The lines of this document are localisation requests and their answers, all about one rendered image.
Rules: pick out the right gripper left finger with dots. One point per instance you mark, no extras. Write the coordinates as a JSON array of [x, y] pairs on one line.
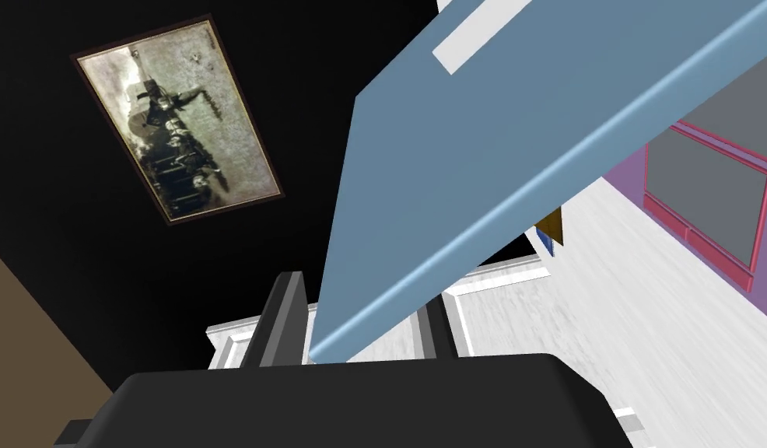
[[282, 330]]

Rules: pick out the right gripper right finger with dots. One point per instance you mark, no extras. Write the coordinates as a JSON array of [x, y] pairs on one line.
[[436, 336]]

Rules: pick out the white panelled door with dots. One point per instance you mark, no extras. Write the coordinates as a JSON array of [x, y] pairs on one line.
[[233, 343]]

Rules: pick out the framed sepia picture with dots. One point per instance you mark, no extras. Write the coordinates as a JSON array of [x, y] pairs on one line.
[[178, 121]]

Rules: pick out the pink framed window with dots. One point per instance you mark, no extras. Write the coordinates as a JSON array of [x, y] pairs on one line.
[[707, 186]]

